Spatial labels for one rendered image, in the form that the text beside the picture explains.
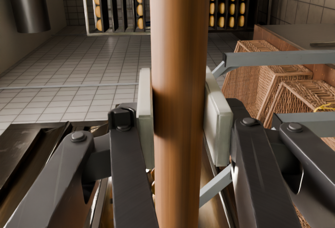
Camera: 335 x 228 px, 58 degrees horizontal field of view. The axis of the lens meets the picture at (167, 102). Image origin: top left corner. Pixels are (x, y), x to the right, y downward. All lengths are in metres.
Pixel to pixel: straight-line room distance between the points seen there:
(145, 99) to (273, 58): 0.98
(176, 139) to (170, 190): 0.04
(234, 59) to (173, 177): 0.91
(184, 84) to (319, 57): 1.05
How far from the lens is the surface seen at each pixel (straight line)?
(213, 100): 0.15
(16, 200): 1.47
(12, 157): 1.76
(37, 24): 3.29
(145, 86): 0.17
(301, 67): 1.35
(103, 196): 1.13
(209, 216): 1.25
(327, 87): 1.19
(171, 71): 0.15
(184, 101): 0.16
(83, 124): 1.94
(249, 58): 1.09
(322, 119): 0.68
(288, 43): 1.51
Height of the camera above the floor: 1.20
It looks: 2 degrees down
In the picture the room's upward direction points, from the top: 92 degrees counter-clockwise
